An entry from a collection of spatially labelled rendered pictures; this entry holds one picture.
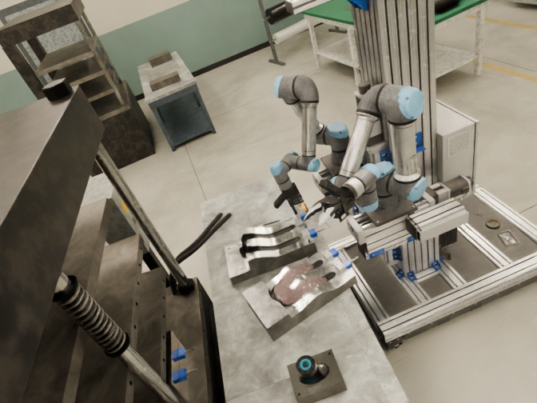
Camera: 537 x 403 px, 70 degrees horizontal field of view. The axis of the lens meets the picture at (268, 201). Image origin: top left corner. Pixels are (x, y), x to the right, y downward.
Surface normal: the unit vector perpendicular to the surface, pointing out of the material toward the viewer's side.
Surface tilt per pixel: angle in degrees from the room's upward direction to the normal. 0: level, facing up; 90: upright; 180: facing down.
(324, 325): 0
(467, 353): 0
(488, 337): 0
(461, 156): 90
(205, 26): 90
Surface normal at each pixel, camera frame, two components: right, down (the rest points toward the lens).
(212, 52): 0.32, 0.51
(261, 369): -0.28, -0.75
